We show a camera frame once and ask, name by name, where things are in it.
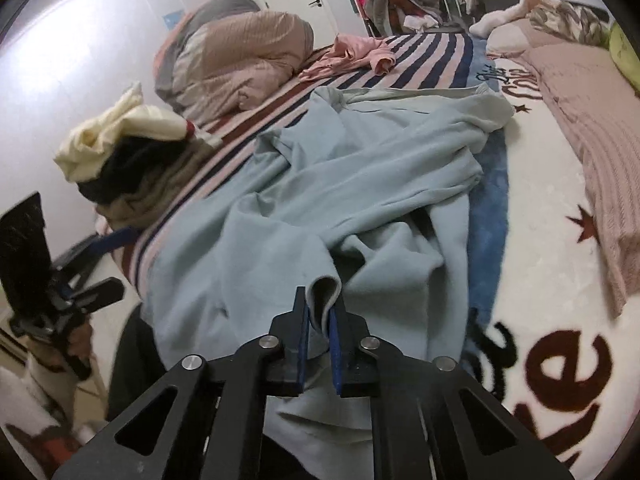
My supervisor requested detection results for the avocado plush toy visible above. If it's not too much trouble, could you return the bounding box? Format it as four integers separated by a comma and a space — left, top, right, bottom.
608, 22, 640, 94

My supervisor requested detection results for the left hand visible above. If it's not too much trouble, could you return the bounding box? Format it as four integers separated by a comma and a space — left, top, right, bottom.
27, 318, 93, 368

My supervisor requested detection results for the white fleece blanket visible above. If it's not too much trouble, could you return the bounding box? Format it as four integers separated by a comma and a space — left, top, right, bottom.
469, 0, 560, 39

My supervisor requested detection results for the long pink pillow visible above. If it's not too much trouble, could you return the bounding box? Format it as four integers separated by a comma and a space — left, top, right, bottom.
518, 42, 639, 316

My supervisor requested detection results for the light blue shirt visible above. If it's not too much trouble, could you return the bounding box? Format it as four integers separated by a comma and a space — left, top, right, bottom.
143, 84, 514, 479

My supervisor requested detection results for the pile of folded clothes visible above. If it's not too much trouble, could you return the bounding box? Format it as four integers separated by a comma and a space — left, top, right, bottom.
54, 82, 222, 230

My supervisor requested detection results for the striped plush blanket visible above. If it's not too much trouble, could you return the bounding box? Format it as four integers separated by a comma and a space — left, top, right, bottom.
107, 34, 639, 479

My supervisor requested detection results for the patterned grey cloth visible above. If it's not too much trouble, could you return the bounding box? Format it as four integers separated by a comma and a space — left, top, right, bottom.
528, 2, 608, 47

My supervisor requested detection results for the pink garment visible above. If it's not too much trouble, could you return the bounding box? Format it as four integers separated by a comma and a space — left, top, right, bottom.
299, 34, 396, 81

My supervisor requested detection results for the small pink pillow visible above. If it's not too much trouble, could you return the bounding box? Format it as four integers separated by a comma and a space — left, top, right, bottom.
486, 18, 564, 58

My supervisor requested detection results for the pink striped duvet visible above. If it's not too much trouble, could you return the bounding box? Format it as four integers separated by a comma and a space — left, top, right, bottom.
154, 0, 314, 126

